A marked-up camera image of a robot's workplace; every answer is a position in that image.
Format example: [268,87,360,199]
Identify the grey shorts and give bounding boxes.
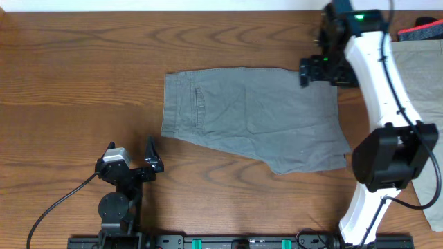
[161,68,350,174]

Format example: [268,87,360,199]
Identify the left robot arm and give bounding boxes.
[95,136,164,249]

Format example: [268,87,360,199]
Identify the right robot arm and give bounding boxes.
[296,0,439,248]

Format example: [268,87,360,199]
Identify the khaki folded shorts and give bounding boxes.
[392,40,442,232]

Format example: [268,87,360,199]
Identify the dark grey red-trimmed garment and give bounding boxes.
[397,17,442,42]

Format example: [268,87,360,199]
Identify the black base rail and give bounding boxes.
[67,232,415,249]

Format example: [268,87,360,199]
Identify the left black camera cable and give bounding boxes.
[26,172,100,249]

